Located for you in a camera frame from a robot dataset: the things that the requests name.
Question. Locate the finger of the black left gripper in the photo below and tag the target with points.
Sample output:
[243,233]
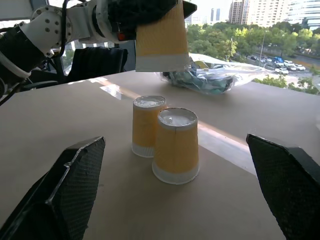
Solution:
[189,9]
[155,10]

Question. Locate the clear plastic bag with packets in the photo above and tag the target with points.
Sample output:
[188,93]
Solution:
[205,80]

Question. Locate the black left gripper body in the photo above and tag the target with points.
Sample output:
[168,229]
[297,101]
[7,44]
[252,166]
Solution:
[125,17]

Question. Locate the black office chair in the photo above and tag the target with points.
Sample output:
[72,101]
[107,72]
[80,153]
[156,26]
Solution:
[97,62]

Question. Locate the yellow white ribbed paper cup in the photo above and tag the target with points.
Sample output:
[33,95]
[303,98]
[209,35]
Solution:
[161,47]
[176,150]
[144,125]

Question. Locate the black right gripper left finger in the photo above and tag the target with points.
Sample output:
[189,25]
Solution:
[67,190]

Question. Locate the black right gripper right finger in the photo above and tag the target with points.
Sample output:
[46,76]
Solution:
[287,185]

